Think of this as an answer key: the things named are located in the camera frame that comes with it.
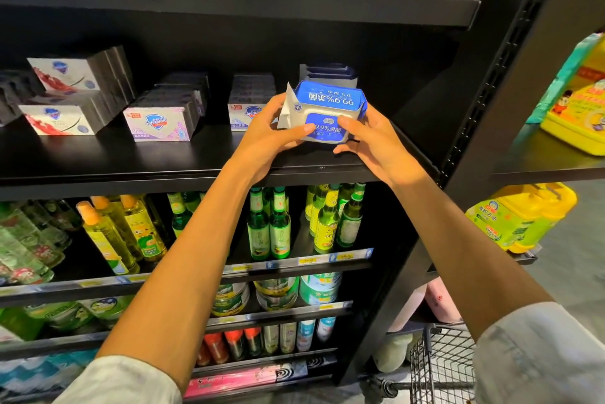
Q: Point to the green white box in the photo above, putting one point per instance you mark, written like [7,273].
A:
[17,323]

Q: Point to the row of white small bottles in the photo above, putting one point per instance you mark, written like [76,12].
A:
[298,335]

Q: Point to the row of green yellow bottles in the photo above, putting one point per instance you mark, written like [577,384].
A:
[274,224]

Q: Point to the row of white upright packs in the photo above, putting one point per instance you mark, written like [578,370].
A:
[331,73]

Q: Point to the row of white pink soap boxes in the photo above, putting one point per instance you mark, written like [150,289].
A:
[156,123]

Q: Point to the row of white red soap boxes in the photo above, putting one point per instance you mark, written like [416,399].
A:
[61,120]

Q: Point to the person's right forearm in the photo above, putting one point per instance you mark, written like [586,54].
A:
[473,253]

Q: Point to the long pink packet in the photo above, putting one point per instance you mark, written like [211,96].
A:
[241,380]

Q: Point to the green lidded wipe tub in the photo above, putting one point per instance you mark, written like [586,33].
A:
[276,293]
[57,316]
[319,288]
[232,298]

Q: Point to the single blue label wipe pack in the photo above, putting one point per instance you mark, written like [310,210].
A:
[326,101]

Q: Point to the person's left hand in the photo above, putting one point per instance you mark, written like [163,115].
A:
[260,144]

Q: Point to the row of purple soap boxes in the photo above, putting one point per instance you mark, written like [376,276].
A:
[14,97]

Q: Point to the yellow detergent jug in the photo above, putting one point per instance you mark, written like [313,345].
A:
[515,218]

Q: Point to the cream white pouch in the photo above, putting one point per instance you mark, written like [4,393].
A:
[392,354]

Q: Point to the person's right hand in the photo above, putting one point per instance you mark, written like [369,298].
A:
[383,149]

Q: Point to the black store shelf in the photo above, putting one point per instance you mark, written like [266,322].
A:
[57,158]

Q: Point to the person's left forearm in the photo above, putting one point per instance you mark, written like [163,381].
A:
[175,286]

